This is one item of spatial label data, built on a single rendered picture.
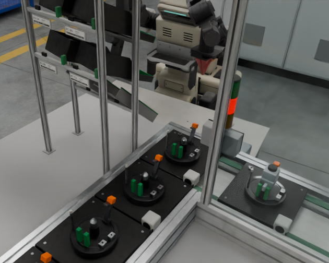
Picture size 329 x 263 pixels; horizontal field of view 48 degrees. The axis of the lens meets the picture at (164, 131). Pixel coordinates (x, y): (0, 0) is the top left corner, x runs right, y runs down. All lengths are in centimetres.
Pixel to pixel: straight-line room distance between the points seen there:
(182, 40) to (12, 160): 104
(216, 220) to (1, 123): 251
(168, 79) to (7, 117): 181
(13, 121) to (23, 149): 179
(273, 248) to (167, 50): 122
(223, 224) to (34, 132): 95
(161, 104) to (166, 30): 40
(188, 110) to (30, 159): 81
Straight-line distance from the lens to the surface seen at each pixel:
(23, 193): 146
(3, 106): 369
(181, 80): 211
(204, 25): 130
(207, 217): 128
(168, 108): 189
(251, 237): 124
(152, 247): 112
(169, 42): 205
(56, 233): 117
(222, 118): 103
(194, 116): 185
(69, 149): 162
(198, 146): 144
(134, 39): 126
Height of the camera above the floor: 186
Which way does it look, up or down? 36 degrees down
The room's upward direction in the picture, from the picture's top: 4 degrees clockwise
